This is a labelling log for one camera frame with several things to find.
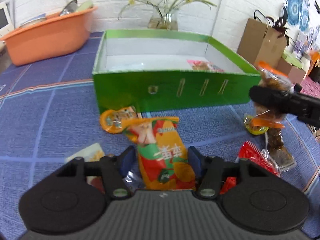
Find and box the orange brown snack packet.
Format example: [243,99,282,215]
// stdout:
[252,61,296,172]

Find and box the orange chip snack packet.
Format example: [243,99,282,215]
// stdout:
[123,116,196,191]

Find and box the pink pumpkin seed snack packet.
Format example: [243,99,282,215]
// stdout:
[187,60,224,73]

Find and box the red snack packet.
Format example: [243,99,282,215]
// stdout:
[220,141,281,194]

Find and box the small yellow candy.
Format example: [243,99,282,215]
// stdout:
[244,114,268,135]

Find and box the round orange snack packet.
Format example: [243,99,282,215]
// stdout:
[99,106,142,134]

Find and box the brown paper bag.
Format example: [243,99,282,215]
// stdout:
[237,18,287,68]

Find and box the purple leaf plant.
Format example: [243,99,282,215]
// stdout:
[265,7,298,49]

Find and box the blue plaid tablecloth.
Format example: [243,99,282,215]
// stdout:
[0,31,320,240]

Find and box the blue paper fan decoration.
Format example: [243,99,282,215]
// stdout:
[284,0,310,32]

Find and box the green open cardboard box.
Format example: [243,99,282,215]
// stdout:
[92,29,260,112]

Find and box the orange plastic basin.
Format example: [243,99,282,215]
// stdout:
[1,0,97,66]

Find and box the glass vase with orchid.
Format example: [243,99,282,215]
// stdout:
[117,0,217,30]

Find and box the white screen appliance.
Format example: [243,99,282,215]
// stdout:
[1,0,15,38]

